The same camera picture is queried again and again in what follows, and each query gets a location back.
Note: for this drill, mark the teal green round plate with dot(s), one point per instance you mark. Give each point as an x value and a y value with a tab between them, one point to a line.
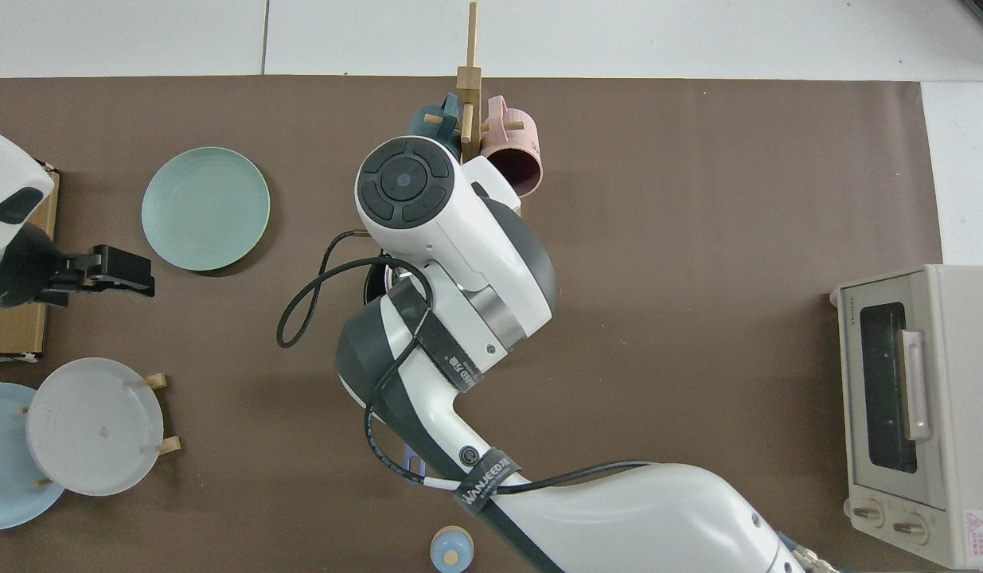
204	208

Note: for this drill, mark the white round plate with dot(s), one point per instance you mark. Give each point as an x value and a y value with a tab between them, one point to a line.
93	430

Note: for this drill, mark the wooden plate rack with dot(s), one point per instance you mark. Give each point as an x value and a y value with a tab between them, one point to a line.
171	446

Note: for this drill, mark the light blue round plate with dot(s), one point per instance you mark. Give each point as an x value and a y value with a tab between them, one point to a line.
1	477

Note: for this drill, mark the dark teal cup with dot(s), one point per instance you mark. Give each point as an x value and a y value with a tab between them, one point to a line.
427	127

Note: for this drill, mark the wooden cup stand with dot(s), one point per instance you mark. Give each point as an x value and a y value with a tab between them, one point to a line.
469	87

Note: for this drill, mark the pink cup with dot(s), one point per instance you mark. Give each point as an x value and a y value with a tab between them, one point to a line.
516	143

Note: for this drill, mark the small blue round thing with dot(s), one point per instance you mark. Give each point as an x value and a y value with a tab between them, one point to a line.
451	549

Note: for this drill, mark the brown table cloth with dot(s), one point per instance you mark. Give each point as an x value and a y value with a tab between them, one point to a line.
698	199

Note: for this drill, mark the pale toaster oven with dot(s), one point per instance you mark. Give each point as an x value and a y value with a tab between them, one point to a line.
953	446

